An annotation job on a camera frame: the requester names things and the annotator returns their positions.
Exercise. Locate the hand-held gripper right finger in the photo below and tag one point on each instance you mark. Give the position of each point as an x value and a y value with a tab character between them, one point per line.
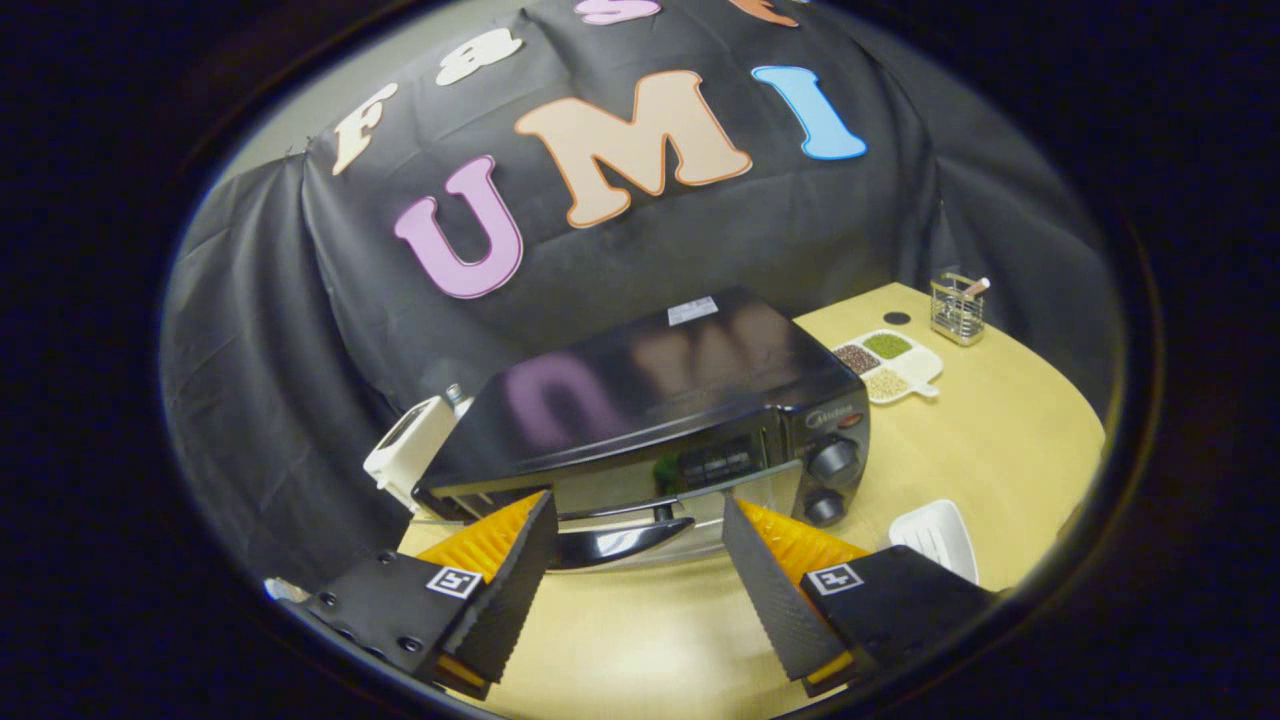
765	600

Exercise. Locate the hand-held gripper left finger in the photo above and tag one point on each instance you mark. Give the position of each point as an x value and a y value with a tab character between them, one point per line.
515	590

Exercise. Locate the black toaster oven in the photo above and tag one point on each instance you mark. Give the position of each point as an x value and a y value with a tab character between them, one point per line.
660	390

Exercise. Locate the white small appliance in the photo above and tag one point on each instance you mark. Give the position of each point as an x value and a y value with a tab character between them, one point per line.
410	450

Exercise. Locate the white rectangular plate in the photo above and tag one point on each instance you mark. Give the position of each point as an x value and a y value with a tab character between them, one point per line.
935	535

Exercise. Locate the crumpled shiny packet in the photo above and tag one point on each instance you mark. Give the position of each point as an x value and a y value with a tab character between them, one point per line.
285	588

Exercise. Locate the white divided dish of beans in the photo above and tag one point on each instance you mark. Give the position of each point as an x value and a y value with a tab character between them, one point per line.
885	365

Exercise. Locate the black backdrop cloth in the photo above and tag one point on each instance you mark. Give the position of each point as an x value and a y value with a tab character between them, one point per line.
300	330

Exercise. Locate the wooden stick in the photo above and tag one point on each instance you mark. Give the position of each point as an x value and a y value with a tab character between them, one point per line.
977	287

